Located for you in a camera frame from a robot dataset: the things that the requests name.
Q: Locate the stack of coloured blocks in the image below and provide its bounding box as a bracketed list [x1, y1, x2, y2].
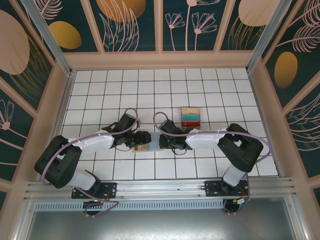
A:
[180, 106, 202, 131]

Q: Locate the purple cable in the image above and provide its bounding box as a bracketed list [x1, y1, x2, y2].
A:
[152, 111, 273, 216]
[41, 107, 140, 218]

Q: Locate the yellow credit card stack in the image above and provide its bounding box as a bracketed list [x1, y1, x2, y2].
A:
[181, 107, 201, 115]

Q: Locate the teal credit card stack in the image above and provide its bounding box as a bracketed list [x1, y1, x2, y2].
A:
[181, 114, 201, 122]

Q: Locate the aluminium frame post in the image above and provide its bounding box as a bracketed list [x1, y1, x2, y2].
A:
[19, 0, 77, 77]
[246, 0, 298, 73]

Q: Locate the red credit card stack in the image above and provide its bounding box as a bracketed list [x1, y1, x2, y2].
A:
[181, 120, 201, 130]

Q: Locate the grey slotted cable duct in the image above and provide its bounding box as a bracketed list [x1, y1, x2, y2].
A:
[33, 199, 226, 211]

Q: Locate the grey metal sheet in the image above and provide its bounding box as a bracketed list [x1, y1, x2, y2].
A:
[24, 209, 297, 240]

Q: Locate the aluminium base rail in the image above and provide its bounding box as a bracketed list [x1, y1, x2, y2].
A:
[23, 176, 298, 202]

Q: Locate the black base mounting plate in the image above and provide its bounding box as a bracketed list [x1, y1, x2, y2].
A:
[71, 182, 118, 200]
[204, 180, 251, 197]

